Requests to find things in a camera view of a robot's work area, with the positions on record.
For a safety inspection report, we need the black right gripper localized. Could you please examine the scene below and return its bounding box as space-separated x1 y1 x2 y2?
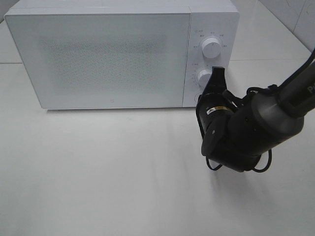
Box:
195 66 237 138

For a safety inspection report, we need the round white door button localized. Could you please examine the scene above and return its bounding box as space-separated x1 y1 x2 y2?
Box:
194 93 201 106

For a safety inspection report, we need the white timer knob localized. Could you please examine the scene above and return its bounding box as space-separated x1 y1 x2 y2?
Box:
196 69 212 89

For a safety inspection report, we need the white microwave door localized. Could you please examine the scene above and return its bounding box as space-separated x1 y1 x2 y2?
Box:
6 14 190 110

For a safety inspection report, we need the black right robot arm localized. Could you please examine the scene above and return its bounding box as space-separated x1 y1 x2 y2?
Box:
196 54 315 172

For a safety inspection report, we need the upper white power knob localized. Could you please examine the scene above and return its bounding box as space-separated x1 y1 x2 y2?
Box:
201 35 222 59

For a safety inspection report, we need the white microwave oven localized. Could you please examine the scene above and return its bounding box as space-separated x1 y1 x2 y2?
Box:
4 0 240 109

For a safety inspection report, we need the black camera cable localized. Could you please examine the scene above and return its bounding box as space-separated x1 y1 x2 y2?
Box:
204 46 315 173

